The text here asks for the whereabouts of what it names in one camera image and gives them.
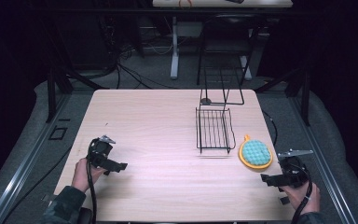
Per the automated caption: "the aluminium floor rail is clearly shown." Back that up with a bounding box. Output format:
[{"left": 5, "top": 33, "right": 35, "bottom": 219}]
[
  {"left": 0, "top": 92, "right": 73, "bottom": 224},
  {"left": 288, "top": 95, "right": 358, "bottom": 224}
]

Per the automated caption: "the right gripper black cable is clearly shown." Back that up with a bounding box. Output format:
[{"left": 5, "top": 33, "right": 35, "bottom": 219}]
[{"left": 290, "top": 163, "right": 314, "bottom": 224}]

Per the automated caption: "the black metal stand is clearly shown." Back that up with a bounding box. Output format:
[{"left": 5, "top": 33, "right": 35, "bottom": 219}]
[
  {"left": 254, "top": 65, "right": 312, "bottom": 127},
  {"left": 45, "top": 65, "right": 110, "bottom": 124}
]

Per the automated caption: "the short black floor cable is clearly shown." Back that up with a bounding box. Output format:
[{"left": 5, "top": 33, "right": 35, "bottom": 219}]
[{"left": 262, "top": 109, "right": 280, "bottom": 147}]

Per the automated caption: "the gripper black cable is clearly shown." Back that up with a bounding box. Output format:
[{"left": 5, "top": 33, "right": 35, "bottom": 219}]
[
  {"left": 85, "top": 160, "right": 98, "bottom": 224},
  {"left": 290, "top": 163, "right": 314, "bottom": 224}
]

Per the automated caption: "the bundle of black floor cables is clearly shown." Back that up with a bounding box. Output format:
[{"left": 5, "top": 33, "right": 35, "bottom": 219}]
[{"left": 104, "top": 43, "right": 182, "bottom": 91}]

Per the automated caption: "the thin black floor cable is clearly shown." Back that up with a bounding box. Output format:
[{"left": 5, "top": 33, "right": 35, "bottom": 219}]
[{"left": 0, "top": 145, "right": 74, "bottom": 224}]

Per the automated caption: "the black wire rack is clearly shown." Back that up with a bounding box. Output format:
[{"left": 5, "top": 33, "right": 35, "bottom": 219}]
[{"left": 195, "top": 66, "right": 246, "bottom": 155}]

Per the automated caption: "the white desk with legs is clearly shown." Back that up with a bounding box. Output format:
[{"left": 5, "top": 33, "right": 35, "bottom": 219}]
[{"left": 152, "top": 0, "right": 294, "bottom": 80}]

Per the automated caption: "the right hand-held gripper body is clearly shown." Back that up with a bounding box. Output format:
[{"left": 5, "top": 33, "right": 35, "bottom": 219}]
[{"left": 277, "top": 148, "right": 314, "bottom": 189}]

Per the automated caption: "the person's left hand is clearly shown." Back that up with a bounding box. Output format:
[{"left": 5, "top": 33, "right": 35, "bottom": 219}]
[{"left": 71, "top": 157, "right": 107, "bottom": 193}]

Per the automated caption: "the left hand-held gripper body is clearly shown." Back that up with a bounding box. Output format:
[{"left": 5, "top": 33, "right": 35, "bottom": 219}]
[{"left": 86, "top": 134, "right": 117, "bottom": 169}]

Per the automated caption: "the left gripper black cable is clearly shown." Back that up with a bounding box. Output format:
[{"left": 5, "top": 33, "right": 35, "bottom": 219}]
[{"left": 85, "top": 160, "right": 98, "bottom": 224}]

